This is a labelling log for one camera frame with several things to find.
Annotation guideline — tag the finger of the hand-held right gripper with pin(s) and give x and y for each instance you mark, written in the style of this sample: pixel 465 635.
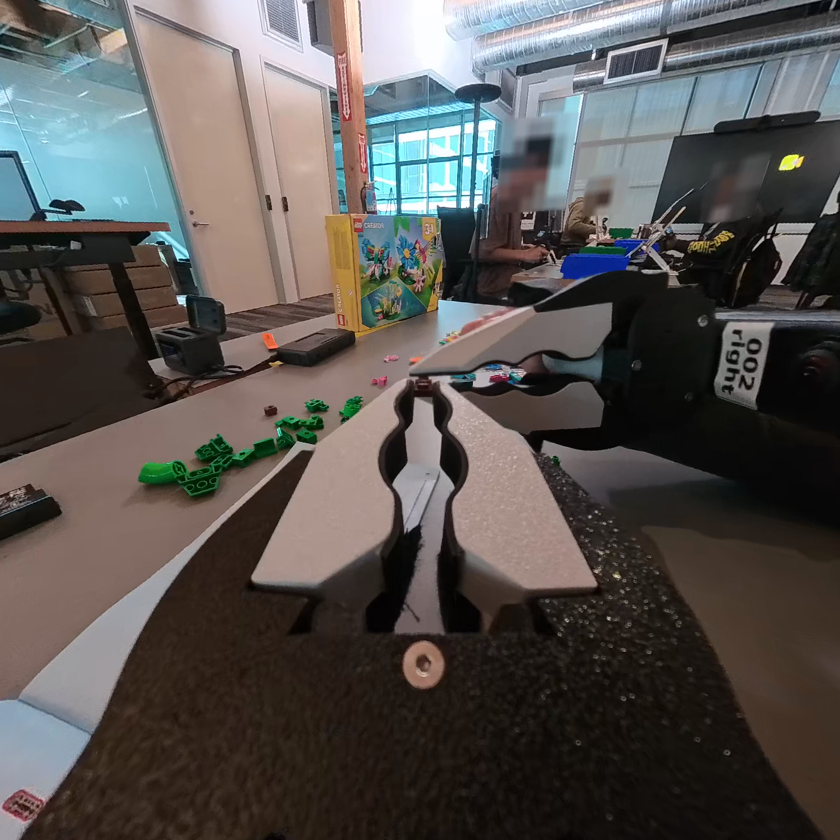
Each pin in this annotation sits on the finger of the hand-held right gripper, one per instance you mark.
pixel 525 334
pixel 564 410

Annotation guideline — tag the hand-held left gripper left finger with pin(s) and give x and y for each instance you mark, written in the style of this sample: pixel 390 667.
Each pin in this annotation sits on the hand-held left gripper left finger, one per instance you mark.
pixel 315 525

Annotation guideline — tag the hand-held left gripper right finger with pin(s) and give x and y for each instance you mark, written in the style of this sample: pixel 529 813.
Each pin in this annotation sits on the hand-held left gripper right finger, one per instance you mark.
pixel 525 525

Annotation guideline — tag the white instruction booklet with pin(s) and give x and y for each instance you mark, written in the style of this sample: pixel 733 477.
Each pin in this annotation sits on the white instruction booklet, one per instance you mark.
pixel 164 590

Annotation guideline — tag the grey desk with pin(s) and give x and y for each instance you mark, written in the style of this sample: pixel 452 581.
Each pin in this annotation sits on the grey desk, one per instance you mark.
pixel 98 558

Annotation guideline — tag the person's right hand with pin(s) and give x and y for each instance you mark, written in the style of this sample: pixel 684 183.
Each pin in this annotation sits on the person's right hand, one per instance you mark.
pixel 489 321

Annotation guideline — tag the pile of colourful bricks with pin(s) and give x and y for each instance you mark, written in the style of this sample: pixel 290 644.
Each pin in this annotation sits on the pile of colourful bricks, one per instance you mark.
pixel 499 377

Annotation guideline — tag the blue plastic bin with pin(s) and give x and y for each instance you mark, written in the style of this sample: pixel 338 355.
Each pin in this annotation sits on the blue plastic bin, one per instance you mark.
pixel 594 264

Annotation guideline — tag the black office chair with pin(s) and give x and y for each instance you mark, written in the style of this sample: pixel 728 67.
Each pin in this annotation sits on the black office chair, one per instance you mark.
pixel 456 249

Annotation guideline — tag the cluster of small green bricks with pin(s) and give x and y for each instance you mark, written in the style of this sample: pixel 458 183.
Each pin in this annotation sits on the cluster of small green bricks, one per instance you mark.
pixel 216 453

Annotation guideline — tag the colourful toy box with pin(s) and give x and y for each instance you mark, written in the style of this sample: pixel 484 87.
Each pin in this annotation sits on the colourful toy box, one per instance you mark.
pixel 387 275

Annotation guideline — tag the black rectangular device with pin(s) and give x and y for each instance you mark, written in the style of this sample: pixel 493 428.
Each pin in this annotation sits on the black rectangular device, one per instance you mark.
pixel 315 348

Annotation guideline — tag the small orange object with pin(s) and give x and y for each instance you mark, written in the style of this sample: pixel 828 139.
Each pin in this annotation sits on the small orange object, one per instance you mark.
pixel 270 341

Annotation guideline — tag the red fire extinguisher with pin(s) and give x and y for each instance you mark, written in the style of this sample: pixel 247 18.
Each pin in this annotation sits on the red fire extinguisher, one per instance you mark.
pixel 370 197

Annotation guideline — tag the grey charger dock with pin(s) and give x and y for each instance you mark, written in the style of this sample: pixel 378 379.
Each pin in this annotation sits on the grey charger dock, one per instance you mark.
pixel 190 341

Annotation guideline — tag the large black screen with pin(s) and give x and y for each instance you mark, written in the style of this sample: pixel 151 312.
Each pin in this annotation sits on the large black screen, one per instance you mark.
pixel 814 190

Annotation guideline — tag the white door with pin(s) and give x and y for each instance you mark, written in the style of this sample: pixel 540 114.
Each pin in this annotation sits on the white door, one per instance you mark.
pixel 298 177
pixel 210 164

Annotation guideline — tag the dark brown box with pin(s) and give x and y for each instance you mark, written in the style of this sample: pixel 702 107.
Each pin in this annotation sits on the dark brown box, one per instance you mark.
pixel 65 387

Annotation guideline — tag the black box blue edge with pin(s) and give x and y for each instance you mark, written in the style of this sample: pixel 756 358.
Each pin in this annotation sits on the black box blue edge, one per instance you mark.
pixel 26 512

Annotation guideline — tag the stack of cardboard boxes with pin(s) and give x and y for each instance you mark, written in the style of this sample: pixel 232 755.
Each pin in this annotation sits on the stack of cardboard boxes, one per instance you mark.
pixel 92 289

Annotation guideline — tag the dark wooden table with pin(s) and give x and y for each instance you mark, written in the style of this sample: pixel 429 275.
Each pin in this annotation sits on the dark wooden table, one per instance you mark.
pixel 79 229

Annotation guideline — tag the dark monitor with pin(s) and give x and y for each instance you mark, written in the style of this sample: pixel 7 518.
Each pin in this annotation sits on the dark monitor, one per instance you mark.
pixel 16 187

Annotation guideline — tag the white duct vent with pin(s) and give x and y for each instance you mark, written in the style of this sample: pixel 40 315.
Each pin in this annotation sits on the white duct vent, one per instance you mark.
pixel 635 61

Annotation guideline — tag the silver air duct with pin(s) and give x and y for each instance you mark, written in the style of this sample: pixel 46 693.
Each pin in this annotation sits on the silver air duct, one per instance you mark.
pixel 590 13
pixel 656 49

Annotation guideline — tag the black wall speaker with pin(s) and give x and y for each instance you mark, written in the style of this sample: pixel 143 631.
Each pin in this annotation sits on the black wall speaker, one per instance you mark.
pixel 320 23

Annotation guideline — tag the white wall vent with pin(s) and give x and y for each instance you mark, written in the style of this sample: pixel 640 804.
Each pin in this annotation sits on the white wall vent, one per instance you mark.
pixel 282 19

